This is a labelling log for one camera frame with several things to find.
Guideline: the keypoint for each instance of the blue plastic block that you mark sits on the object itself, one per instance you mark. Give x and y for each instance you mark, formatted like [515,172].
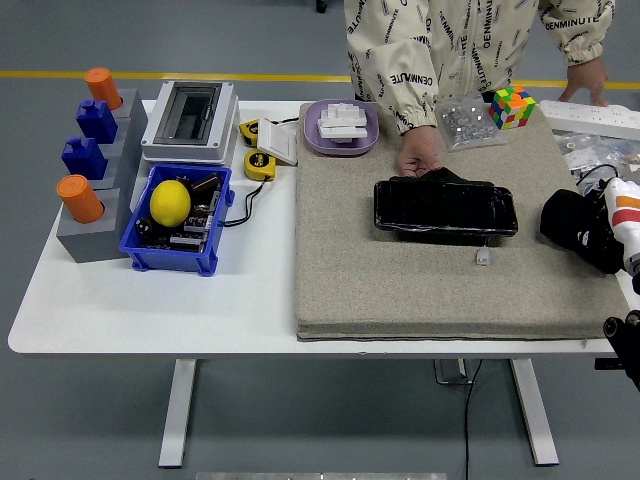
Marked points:
[95,122]
[82,160]

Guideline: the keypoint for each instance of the beige mat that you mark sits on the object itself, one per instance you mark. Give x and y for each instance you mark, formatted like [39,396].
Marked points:
[400,280]

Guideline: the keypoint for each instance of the pale tray of circuit boards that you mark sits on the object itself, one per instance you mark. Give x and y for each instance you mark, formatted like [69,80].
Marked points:
[592,187]

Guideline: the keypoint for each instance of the blue plastic bin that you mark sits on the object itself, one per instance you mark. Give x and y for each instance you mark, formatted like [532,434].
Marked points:
[170,260]

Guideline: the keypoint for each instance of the black glossy panel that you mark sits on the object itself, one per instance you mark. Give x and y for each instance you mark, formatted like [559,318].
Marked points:
[440,205]

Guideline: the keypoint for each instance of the person's right hand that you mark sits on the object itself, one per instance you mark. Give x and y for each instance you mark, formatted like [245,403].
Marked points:
[419,147]

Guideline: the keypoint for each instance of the circuit board with capacitors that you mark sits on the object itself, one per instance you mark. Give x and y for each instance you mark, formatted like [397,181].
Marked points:
[195,225]

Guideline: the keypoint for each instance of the clear bags of small parts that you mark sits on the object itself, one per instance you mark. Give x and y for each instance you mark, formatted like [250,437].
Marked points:
[585,150]

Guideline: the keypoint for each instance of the yellow lemon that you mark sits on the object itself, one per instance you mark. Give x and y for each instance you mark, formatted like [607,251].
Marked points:
[170,204]

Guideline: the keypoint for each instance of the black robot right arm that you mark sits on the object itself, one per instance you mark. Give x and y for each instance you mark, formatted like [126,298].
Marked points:
[625,330]

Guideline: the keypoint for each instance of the purple tray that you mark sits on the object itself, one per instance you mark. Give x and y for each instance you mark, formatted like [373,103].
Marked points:
[312,135]

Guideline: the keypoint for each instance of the white wall switch plate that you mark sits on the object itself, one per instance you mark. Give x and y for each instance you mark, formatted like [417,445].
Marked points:
[277,143]

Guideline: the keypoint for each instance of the white table leg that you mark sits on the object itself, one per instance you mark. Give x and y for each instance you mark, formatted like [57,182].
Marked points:
[177,415]
[535,415]

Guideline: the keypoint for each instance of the clear bag of metal nuts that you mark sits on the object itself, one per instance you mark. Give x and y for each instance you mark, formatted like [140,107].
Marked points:
[465,125]

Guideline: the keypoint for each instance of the person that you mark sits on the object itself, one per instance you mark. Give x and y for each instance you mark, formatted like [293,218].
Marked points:
[475,40]

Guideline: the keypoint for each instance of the person's right forearm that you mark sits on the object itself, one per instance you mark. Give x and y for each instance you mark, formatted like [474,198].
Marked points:
[400,85]

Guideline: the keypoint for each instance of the person's left hand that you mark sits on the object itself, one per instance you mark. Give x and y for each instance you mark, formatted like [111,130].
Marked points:
[587,80]

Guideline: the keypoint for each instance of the orange cylinder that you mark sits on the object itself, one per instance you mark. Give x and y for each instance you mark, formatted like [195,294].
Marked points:
[102,87]
[80,200]

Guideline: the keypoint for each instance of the grey control box under table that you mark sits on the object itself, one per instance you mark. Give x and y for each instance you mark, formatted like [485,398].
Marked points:
[447,372]

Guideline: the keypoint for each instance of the black chair wheel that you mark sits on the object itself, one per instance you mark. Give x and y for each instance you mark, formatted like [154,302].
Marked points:
[321,5]

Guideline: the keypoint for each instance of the small white connector plug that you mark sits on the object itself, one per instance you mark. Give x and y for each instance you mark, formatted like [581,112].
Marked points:
[481,257]

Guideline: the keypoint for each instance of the grey electrical enclosure box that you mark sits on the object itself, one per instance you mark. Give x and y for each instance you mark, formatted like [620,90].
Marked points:
[225,125]

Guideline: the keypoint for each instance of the grey stepped block holder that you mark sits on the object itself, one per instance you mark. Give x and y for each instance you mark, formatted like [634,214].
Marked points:
[90,245]

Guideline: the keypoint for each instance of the yellow tape measure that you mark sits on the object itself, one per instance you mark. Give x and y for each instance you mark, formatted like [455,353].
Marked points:
[257,164]
[248,131]

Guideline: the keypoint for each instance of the white power strip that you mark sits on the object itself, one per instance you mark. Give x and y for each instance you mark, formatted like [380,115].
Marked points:
[575,112]

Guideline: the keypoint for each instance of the person's left forearm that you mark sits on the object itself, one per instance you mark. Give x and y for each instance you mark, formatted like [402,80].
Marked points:
[580,35]

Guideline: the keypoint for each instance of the colourful puzzle cube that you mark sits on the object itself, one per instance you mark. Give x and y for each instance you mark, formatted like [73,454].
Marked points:
[510,107]

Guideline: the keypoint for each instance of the black rag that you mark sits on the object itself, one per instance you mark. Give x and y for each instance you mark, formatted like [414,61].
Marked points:
[565,215]

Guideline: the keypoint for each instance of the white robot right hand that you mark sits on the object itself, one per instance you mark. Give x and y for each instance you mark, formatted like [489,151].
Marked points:
[622,210]

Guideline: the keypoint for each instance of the stack of white switch parts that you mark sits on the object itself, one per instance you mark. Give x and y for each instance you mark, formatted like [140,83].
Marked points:
[342,122]

